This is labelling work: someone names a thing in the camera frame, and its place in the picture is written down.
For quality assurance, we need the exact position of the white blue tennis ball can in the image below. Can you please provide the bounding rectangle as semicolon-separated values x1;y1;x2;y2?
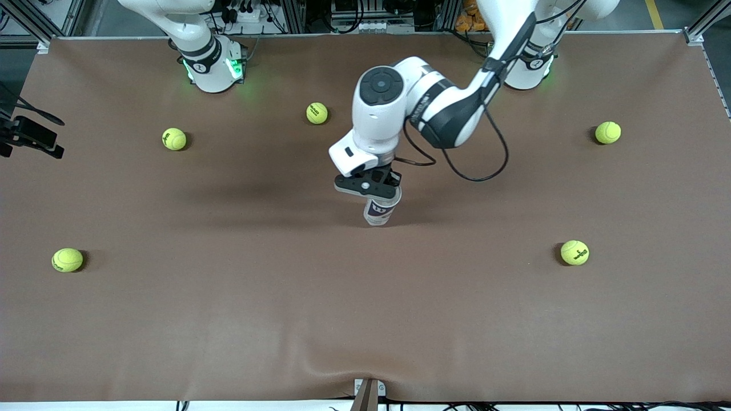
363;194;402;227

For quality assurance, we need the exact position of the brown table mat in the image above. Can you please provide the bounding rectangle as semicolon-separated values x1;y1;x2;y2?
0;31;731;404

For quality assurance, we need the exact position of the white connector block row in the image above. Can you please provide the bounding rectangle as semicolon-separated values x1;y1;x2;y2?
331;19;416;35

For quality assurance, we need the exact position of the white power strip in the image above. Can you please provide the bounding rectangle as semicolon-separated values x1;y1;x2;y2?
224;5;264;25

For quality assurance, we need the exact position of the orange packaged goods pile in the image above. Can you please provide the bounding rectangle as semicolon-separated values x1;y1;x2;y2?
455;0;492;33

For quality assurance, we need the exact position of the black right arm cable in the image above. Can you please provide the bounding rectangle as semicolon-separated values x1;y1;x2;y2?
0;82;66;127

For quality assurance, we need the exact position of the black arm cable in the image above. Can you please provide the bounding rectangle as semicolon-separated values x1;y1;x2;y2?
395;0;589;183
0;82;66;127

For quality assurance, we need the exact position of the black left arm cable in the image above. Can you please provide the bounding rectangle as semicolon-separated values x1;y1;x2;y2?
395;0;589;183

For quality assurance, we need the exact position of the aluminium frame post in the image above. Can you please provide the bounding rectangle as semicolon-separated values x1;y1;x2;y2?
0;0;78;47

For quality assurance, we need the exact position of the grey metal table bracket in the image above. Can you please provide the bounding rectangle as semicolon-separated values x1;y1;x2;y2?
354;378;387;411

